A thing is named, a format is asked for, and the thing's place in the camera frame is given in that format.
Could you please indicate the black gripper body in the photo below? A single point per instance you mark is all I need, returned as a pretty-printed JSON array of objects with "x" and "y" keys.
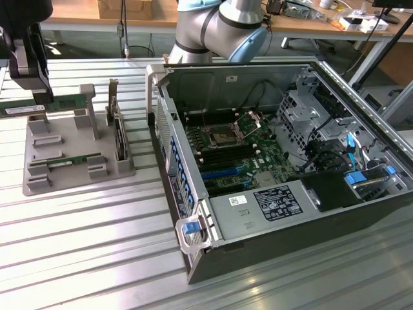
[{"x": 26, "y": 11}]

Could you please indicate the green RAM stick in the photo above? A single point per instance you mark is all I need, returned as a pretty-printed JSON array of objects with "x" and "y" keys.
[
  {"x": 67, "y": 103},
  {"x": 74, "y": 159}
]

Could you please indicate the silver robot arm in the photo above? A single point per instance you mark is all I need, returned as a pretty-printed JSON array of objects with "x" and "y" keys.
[{"x": 219, "y": 29}]

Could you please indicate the grey parts rack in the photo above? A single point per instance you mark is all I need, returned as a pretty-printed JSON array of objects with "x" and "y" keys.
[{"x": 71, "y": 142}]

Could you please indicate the black graphics card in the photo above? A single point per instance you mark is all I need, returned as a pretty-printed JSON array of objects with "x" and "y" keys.
[{"x": 118, "y": 137}]

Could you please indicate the cardboard box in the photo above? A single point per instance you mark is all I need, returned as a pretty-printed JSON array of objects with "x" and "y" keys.
[{"x": 138, "y": 9}]

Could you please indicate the thin locking lever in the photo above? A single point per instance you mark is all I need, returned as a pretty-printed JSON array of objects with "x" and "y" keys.
[{"x": 204, "y": 117}]

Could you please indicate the black RAM slot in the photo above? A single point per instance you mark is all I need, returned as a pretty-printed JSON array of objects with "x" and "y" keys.
[
  {"x": 213, "y": 115},
  {"x": 227, "y": 154},
  {"x": 213, "y": 119},
  {"x": 226, "y": 151},
  {"x": 213, "y": 112},
  {"x": 229, "y": 158},
  {"x": 226, "y": 148}
]

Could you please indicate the CPU socket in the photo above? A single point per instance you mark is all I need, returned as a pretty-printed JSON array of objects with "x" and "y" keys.
[{"x": 221, "y": 137}]

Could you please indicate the long black expansion slot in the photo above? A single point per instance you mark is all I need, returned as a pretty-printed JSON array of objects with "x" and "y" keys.
[
  {"x": 216, "y": 166},
  {"x": 226, "y": 188}
]

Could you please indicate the blue expansion slot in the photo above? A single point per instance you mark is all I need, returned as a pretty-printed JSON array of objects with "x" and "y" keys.
[{"x": 219, "y": 173}]

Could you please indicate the blue release latch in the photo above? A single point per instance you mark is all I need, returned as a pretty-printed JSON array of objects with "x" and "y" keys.
[{"x": 189, "y": 228}]

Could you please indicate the metal socket cover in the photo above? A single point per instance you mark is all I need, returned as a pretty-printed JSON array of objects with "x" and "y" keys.
[{"x": 248, "y": 124}]

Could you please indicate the grey power supply unit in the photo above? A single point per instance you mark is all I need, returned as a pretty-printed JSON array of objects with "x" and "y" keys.
[{"x": 232, "y": 223}]

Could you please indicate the green Dell motherboard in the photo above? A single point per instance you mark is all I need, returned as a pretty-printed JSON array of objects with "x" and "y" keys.
[{"x": 267, "y": 151}]

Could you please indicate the silver chipset heatsink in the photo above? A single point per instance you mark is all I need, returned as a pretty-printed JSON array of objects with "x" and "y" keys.
[{"x": 264, "y": 180}]

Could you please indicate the silver disk bay cage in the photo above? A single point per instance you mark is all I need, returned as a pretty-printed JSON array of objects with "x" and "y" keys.
[{"x": 300, "y": 113}]

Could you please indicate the open black PC case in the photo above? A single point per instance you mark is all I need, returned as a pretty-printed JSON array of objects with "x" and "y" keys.
[{"x": 258, "y": 252}]

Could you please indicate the grey desk device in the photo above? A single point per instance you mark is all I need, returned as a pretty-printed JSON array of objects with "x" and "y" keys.
[{"x": 298, "y": 13}]

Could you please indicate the white mug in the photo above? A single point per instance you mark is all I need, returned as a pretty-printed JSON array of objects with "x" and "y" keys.
[{"x": 325, "y": 4}]

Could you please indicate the black plastic shroud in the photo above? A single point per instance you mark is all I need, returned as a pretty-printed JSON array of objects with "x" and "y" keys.
[{"x": 326, "y": 190}]

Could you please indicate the white box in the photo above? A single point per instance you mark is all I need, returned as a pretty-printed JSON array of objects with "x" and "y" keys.
[{"x": 371, "y": 26}]

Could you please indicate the grey equipment box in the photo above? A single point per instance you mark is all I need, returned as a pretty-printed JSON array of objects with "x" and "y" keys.
[{"x": 380, "y": 97}]

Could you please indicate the black tripod pole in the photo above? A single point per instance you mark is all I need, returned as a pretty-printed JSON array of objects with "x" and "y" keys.
[{"x": 387, "y": 47}]

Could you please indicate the black monitor with stand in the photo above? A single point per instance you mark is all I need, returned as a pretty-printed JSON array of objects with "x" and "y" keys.
[{"x": 388, "y": 17}]

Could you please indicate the small blue tab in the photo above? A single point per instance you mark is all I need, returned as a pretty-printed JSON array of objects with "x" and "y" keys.
[{"x": 390, "y": 170}]

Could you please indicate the aluminium profile rail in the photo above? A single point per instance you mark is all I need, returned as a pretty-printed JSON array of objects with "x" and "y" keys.
[{"x": 351, "y": 92}]

